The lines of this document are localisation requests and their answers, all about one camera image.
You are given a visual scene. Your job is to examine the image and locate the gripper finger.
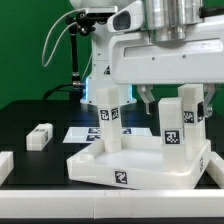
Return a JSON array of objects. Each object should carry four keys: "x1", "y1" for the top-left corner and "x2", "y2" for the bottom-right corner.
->
[{"x1": 198, "y1": 84, "x2": 220, "y2": 118}]

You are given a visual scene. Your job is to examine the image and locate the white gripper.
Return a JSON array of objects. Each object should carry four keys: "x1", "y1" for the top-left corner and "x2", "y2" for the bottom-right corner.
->
[{"x1": 108, "y1": 0, "x2": 224, "y2": 115}]

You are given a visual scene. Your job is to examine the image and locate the white desk top tray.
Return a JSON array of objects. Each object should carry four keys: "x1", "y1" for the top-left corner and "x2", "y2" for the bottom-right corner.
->
[{"x1": 67, "y1": 135, "x2": 211, "y2": 190}]

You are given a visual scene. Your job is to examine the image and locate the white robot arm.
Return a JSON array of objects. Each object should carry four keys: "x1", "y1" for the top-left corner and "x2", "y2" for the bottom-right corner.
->
[{"x1": 70, "y1": 0, "x2": 224, "y2": 117}]

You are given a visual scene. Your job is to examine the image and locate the fiducial marker sheet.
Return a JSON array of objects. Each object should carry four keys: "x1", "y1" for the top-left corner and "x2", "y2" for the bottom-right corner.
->
[{"x1": 63, "y1": 127, "x2": 152, "y2": 143}]

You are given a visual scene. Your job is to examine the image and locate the white right barrier block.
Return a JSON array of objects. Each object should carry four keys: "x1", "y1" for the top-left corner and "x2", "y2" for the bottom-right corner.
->
[{"x1": 206, "y1": 152, "x2": 224, "y2": 189}]

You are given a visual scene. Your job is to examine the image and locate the white barrier block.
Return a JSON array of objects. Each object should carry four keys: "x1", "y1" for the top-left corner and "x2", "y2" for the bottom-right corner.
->
[
  {"x1": 0, "y1": 152, "x2": 14, "y2": 186},
  {"x1": 206, "y1": 152, "x2": 224, "y2": 189}
]

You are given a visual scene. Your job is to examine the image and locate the white left barrier block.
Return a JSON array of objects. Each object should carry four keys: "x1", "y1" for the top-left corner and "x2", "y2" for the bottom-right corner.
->
[{"x1": 0, "y1": 152, "x2": 14, "y2": 186}]

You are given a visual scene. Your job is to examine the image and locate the black base cable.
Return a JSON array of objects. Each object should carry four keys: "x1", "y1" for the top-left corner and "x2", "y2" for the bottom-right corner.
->
[{"x1": 42, "y1": 82, "x2": 84, "y2": 101}]

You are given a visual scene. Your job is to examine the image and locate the silver depth camera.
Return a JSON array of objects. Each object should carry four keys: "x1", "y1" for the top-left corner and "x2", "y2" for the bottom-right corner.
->
[{"x1": 85, "y1": 6, "x2": 118, "y2": 21}]

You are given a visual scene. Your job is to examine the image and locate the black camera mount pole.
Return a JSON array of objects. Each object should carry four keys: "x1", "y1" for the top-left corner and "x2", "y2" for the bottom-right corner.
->
[{"x1": 65, "y1": 12, "x2": 95, "y2": 102}]

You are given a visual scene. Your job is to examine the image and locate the grey camera cable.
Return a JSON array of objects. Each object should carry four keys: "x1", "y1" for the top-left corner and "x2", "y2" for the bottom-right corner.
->
[{"x1": 41, "y1": 8, "x2": 87, "y2": 69}]

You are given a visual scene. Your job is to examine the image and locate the white front barrier wall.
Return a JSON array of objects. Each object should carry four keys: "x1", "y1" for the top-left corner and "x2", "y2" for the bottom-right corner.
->
[{"x1": 0, "y1": 189, "x2": 224, "y2": 219}]

